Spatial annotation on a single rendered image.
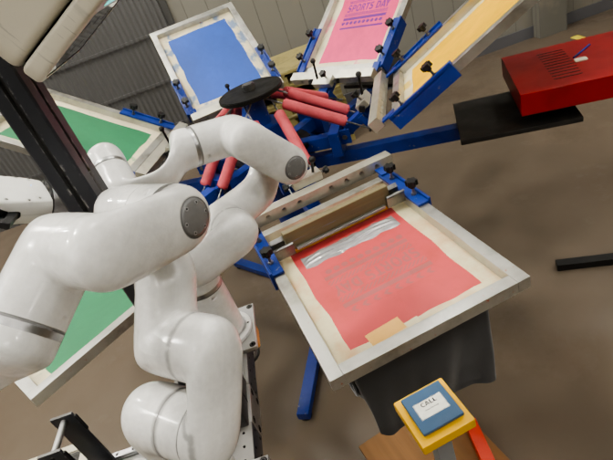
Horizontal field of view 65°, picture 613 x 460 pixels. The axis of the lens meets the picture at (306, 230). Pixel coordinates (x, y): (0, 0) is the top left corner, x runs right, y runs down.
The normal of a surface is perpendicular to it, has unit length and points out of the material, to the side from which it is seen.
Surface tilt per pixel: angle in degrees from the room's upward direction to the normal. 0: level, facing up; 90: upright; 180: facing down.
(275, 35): 90
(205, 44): 32
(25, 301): 55
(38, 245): 42
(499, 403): 0
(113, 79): 90
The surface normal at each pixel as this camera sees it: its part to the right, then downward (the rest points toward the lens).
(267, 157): 0.49, 0.39
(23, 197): 0.44, -0.79
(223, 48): -0.07, -0.44
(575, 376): -0.30, -0.79
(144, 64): 0.16, 0.51
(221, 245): 0.42, 0.16
